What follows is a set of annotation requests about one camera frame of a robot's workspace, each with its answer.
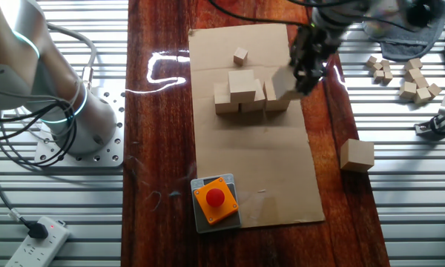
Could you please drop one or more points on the reddish wood grain board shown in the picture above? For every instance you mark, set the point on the reddish wood grain board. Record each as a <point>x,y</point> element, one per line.
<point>155,148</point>

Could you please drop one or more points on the brown cardboard sheet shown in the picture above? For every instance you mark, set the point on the brown cardboard sheet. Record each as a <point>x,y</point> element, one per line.
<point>282,204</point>

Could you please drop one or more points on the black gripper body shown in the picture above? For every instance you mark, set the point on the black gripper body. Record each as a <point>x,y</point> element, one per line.
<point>315,44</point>

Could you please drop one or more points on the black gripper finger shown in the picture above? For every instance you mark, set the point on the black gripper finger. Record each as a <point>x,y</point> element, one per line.
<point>294,59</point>
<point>310,78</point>

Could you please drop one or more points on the metal camera stand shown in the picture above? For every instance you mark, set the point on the metal camera stand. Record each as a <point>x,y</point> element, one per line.
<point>430,130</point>

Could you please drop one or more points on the small wooden cube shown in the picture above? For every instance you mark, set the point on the small wooden cube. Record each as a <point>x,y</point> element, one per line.
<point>385,64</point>
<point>388,76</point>
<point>371,61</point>
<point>377,66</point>
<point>378,75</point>

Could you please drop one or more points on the black power plug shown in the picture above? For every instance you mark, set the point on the black power plug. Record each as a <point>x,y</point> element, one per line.
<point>39,230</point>

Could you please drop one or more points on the medium wooden cube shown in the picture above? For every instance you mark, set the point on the medium wooden cube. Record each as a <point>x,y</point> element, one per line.
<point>434,90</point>
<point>412,74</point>
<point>421,82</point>
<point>240,56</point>
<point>422,95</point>
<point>408,90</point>
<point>413,64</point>

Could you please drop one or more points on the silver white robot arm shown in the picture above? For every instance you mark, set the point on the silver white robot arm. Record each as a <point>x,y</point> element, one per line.
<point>18,66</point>

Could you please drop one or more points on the orange emergency stop button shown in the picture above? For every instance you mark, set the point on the orange emergency stop button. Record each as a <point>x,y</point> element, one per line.
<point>215,198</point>

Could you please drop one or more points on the large wooden cube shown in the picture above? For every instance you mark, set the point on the large wooden cube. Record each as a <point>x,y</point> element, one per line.
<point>272,104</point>
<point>283,83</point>
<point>357,155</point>
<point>259,102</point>
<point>242,86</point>
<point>222,104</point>

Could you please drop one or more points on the white power strip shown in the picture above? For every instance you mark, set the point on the white power strip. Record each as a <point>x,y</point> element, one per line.
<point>41,252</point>

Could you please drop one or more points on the silver robot mounting plate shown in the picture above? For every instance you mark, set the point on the silver robot mounting plate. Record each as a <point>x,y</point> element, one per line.
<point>111,111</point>

